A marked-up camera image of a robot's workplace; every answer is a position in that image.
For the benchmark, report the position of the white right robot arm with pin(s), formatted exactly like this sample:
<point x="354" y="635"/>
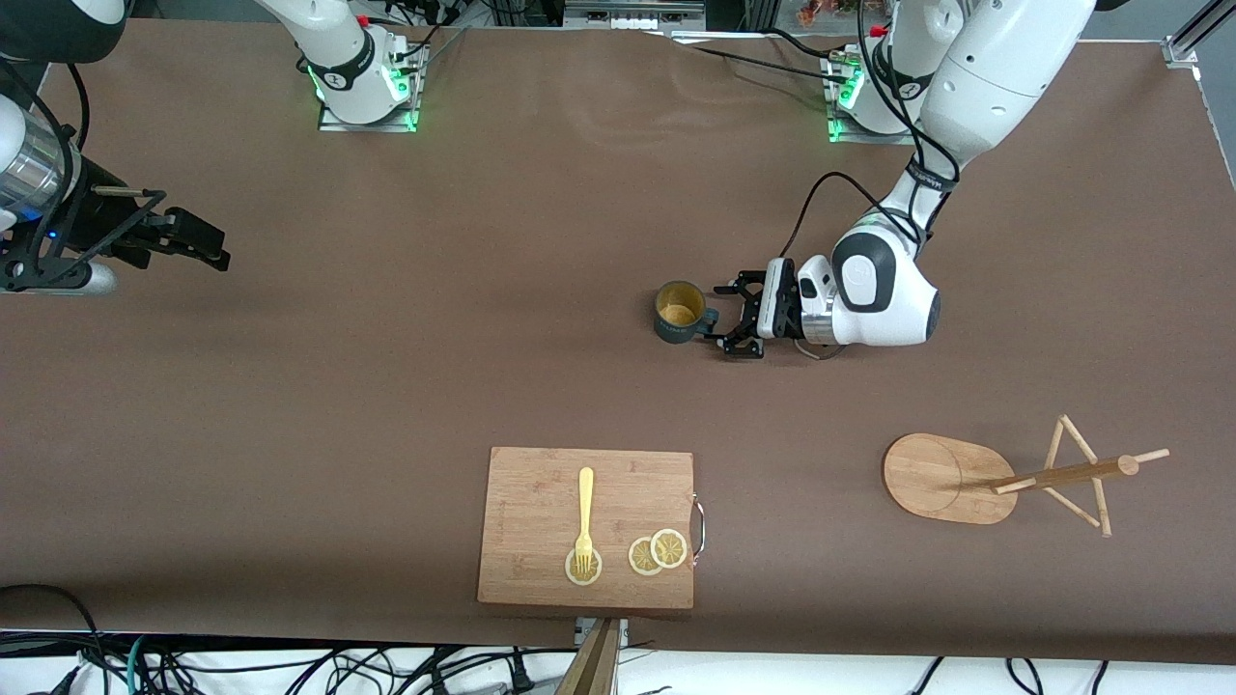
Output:
<point x="333" y="48"/>

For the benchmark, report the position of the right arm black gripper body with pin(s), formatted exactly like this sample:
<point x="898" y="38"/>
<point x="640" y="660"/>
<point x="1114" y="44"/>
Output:
<point x="94" y="218"/>

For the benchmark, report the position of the small metal bracket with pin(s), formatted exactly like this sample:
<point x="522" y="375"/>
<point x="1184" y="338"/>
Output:
<point x="623" y="632"/>

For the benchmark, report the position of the teal mug with yellow inside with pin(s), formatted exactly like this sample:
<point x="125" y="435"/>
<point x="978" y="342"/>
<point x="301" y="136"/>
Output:
<point x="676" y="333"/>

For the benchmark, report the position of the yellow plastic fork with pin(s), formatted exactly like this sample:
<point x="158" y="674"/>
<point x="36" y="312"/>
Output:
<point x="585" y="502"/>

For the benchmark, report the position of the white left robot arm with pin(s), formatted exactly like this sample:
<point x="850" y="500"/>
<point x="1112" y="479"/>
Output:
<point x="995" y="77"/>

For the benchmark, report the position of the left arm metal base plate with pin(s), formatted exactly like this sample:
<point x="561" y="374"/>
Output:
<point x="869" y="138"/>

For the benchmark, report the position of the wooden mug rack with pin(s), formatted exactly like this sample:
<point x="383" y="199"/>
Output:
<point x="941" y="478"/>

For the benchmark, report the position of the bamboo cutting board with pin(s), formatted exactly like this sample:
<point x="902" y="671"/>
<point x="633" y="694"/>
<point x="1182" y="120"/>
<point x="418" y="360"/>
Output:
<point x="531" y="521"/>

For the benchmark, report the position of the dried lemon slice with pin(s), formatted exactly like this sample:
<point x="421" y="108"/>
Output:
<point x="639" y="558"/>
<point x="583" y="579"/>
<point x="669" y="548"/>

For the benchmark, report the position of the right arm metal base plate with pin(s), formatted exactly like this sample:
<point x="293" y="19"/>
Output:
<point x="367" y="126"/>

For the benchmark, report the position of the grey power strip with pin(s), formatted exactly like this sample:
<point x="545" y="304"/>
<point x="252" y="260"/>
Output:
<point x="632" y="14"/>

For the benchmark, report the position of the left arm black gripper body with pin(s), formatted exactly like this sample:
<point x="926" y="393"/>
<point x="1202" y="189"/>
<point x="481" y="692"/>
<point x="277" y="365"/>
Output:
<point x="745" y="315"/>

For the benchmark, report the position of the wooden beam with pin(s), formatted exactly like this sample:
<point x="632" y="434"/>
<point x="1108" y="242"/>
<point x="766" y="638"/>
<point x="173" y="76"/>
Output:
<point x="591" y="666"/>

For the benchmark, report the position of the aluminium frame corner bracket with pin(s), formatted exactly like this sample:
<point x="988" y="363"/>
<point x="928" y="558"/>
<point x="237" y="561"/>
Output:
<point x="1183" y="50"/>

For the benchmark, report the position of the orange red decorative object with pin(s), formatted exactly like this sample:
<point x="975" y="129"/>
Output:
<point x="830" y="10"/>

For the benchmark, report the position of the black power plug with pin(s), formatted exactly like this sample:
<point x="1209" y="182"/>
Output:
<point x="519" y="678"/>

